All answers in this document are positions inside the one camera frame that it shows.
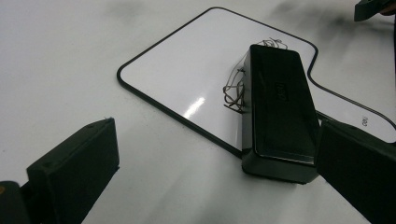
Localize black whiteboard eraser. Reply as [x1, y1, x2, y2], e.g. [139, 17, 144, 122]
[241, 44, 321, 185]

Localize white paddle-shaped whiteboard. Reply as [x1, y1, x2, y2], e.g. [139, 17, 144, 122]
[116, 7, 396, 158]

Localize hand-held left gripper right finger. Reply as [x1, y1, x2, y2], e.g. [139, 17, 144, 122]
[315, 119, 396, 224]

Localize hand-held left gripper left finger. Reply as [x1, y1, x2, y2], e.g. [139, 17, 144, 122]
[26, 117, 120, 224]

